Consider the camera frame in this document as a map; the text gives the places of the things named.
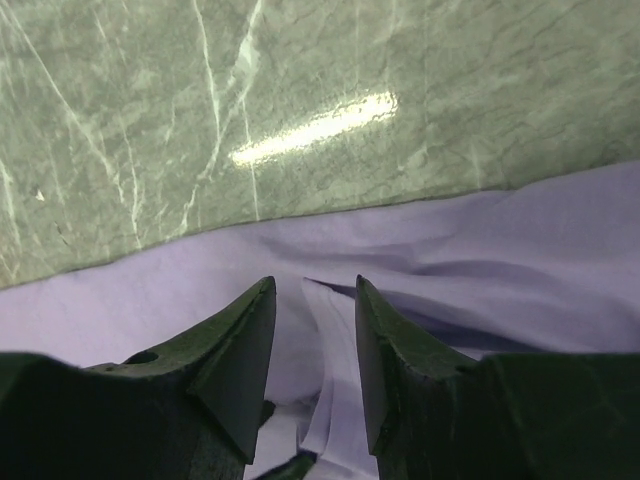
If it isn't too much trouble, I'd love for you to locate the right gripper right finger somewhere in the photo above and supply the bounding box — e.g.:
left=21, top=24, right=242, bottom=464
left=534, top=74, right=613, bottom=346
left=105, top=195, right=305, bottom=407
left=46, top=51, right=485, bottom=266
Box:
left=355, top=278, right=639, bottom=479

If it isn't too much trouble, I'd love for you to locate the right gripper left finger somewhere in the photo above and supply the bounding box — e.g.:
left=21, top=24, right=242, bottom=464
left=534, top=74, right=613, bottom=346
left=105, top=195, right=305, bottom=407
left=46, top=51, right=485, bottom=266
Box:
left=1, top=277, right=276, bottom=479

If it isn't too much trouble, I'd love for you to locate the purple t shirt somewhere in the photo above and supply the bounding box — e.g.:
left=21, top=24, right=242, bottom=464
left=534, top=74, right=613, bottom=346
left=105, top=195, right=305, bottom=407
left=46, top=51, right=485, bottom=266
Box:
left=1, top=162, right=639, bottom=479

